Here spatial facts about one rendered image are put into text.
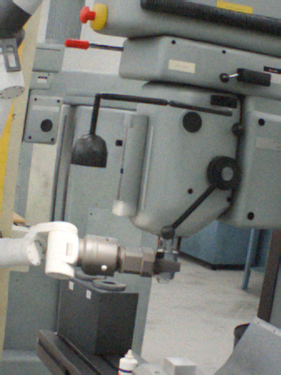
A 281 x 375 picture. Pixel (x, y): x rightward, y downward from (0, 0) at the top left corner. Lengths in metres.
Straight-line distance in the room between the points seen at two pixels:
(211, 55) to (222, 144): 0.20
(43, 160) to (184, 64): 8.56
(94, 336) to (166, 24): 0.92
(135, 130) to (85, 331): 0.69
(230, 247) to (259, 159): 7.45
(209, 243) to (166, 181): 7.53
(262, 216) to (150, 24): 0.49
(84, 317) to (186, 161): 0.68
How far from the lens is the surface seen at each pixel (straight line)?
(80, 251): 1.87
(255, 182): 1.85
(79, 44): 1.89
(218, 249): 9.22
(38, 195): 10.30
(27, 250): 1.93
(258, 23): 1.79
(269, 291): 2.20
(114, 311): 2.26
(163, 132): 1.79
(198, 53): 1.77
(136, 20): 1.71
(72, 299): 2.36
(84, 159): 1.69
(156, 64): 1.74
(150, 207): 1.80
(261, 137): 1.84
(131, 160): 1.83
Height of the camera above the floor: 1.55
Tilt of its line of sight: 5 degrees down
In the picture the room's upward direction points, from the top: 7 degrees clockwise
